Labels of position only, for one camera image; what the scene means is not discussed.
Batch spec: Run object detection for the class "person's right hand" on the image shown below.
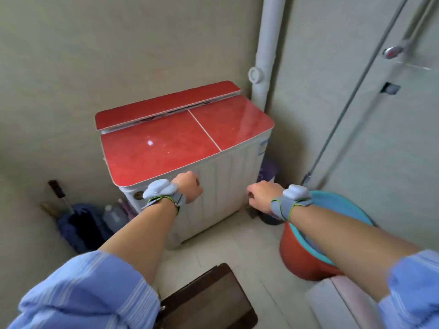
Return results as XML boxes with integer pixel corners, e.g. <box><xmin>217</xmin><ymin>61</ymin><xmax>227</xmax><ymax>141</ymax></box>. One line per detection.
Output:
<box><xmin>246</xmin><ymin>180</ymin><xmax>285</xmax><ymax>214</ymax></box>

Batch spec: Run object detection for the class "person's left hand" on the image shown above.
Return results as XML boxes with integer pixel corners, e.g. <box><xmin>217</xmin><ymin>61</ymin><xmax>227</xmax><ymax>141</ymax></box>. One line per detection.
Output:
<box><xmin>170</xmin><ymin>171</ymin><xmax>203</xmax><ymax>204</ymax></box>

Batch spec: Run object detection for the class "person's left forearm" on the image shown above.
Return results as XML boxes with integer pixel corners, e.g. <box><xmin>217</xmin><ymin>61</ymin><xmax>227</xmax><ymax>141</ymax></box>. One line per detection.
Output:
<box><xmin>98</xmin><ymin>197</ymin><xmax>180</xmax><ymax>288</ymax></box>

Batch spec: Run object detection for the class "person's right forearm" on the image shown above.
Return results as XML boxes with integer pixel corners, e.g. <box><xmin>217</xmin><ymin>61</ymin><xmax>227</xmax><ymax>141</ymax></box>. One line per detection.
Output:
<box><xmin>288</xmin><ymin>202</ymin><xmax>420</xmax><ymax>302</ymax></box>

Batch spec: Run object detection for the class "white twin-tub washing machine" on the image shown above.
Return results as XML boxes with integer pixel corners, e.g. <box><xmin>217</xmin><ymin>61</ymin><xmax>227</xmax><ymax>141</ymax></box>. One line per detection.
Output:
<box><xmin>95</xmin><ymin>81</ymin><xmax>275</xmax><ymax>250</ymax></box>

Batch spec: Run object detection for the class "purple plastic bag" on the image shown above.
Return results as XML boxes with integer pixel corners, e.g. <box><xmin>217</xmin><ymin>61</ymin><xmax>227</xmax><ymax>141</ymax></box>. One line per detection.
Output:
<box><xmin>257</xmin><ymin>157</ymin><xmax>280</xmax><ymax>183</ymax></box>

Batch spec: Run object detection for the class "grey left wrist tracker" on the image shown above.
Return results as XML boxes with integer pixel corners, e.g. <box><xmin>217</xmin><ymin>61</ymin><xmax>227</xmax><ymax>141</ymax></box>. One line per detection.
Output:
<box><xmin>142</xmin><ymin>179</ymin><xmax>187</xmax><ymax>215</ymax></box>

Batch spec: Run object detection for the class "grey wrist tracker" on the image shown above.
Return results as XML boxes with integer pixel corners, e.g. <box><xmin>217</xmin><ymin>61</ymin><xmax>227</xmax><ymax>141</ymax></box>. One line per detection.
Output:
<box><xmin>142</xmin><ymin>179</ymin><xmax>187</xmax><ymax>215</ymax></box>
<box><xmin>271</xmin><ymin>184</ymin><xmax>313</xmax><ymax>222</ymax></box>

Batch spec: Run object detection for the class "grey right wrist tracker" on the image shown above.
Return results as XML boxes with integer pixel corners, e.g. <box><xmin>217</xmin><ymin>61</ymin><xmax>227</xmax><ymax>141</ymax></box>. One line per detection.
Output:
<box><xmin>271</xmin><ymin>184</ymin><xmax>313</xmax><ymax>222</ymax></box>

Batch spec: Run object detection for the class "large red washer lid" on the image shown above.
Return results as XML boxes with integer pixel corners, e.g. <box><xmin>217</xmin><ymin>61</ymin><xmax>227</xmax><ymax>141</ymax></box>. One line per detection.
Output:
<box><xmin>100</xmin><ymin>110</ymin><xmax>221</xmax><ymax>187</ymax></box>

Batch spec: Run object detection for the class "small red washer lid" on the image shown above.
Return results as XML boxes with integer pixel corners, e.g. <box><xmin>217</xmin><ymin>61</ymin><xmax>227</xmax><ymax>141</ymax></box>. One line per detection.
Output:
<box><xmin>188</xmin><ymin>95</ymin><xmax>275</xmax><ymax>152</ymax></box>

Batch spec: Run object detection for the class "red plastic basin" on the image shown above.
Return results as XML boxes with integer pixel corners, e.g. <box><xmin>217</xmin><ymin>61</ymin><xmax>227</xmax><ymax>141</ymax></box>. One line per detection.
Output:
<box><xmin>279</xmin><ymin>221</ymin><xmax>344</xmax><ymax>281</ymax></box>

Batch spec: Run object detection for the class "red washer control panel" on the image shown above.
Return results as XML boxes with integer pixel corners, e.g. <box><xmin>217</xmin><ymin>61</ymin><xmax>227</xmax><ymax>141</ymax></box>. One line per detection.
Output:
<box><xmin>95</xmin><ymin>81</ymin><xmax>241</xmax><ymax>131</ymax></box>

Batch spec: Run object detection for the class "clear plastic bottle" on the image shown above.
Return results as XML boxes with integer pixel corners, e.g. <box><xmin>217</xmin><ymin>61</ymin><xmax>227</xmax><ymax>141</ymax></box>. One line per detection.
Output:
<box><xmin>103</xmin><ymin>205</ymin><xmax>129</xmax><ymax>233</ymax></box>

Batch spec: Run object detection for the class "blue plastic basin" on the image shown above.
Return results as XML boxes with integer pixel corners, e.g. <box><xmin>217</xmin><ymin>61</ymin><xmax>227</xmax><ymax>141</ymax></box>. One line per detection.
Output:
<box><xmin>288</xmin><ymin>191</ymin><xmax>375</xmax><ymax>266</ymax></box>

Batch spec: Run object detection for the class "brown wooden stool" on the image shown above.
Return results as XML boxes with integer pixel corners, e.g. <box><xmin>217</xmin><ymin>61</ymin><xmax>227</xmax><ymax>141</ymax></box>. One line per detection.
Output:
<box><xmin>156</xmin><ymin>263</ymin><xmax>258</xmax><ymax>329</ymax></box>

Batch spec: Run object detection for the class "blue mop cloth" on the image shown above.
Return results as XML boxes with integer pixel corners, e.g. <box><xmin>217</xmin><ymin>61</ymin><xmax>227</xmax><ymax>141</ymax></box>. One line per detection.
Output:
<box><xmin>56</xmin><ymin>203</ymin><xmax>114</xmax><ymax>254</ymax></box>

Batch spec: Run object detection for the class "black brush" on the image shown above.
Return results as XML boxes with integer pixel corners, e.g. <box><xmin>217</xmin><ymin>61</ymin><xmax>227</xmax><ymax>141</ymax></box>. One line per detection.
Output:
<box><xmin>48</xmin><ymin>180</ymin><xmax>74</xmax><ymax>213</ymax></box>

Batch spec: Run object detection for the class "white pink-edged box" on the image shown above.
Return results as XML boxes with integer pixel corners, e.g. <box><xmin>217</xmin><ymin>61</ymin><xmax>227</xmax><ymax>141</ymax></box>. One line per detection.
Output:
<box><xmin>307</xmin><ymin>276</ymin><xmax>385</xmax><ymax>329</ymax></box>

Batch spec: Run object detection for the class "white drain pipe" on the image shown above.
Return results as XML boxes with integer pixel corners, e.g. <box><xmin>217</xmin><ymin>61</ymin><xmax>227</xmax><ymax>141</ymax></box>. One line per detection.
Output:
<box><xmin>248</xmin><ymin>0</ymin><xmax>287</xmax><ymax>113</ymax></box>

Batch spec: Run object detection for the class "grey mop pole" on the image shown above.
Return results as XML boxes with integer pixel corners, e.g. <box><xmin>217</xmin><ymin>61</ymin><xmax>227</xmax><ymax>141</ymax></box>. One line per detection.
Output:
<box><xmin>302</xmin><ymin>0</ymin><xmax>412</xmax><ymax>186</ymax></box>

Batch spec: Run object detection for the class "blue striped left sleeve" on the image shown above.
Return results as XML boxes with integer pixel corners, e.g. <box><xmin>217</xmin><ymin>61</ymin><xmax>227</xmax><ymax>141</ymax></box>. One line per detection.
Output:
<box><xmin>7</xmin><ymin>251</ymin><xmax>162</xmax><ymax>329</ymax></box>

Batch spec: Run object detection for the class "blue striped sleeve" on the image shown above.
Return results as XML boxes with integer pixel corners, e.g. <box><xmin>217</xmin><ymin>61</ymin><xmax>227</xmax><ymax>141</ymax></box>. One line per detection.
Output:
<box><xmin>377</xmin><ymin>250</ymin><xmax>439</xmax><ymax>329</ymax></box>
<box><xmin>7</xmin><ymin>251</ymin><xmax>162</xmax><ymax>329</ymax></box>

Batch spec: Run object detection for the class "blue striped right sleeve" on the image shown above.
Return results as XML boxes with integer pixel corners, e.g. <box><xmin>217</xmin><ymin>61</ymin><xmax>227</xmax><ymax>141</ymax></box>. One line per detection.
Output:
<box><xmin>377</xmin><ymin>250</ymin><xmax>439</xmax><ymax>329</ymax></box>

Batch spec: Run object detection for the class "chrome knob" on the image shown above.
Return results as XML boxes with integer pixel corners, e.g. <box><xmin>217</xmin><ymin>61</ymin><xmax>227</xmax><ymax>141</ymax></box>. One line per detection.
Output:
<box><xmin>382</xmin><ymin>46</ymin><xmax>404</xmax><ymax>60</ymax></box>

